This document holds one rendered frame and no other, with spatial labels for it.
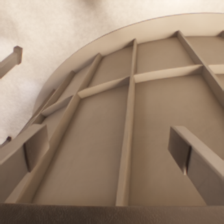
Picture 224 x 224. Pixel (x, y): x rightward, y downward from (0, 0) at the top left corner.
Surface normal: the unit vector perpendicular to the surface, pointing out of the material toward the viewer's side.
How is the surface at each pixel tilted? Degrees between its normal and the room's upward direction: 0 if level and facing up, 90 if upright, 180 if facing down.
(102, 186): 90
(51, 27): 0
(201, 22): 0
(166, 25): 0
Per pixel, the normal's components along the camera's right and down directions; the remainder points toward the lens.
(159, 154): -0.29, -0.76
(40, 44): -0.14, 0.63
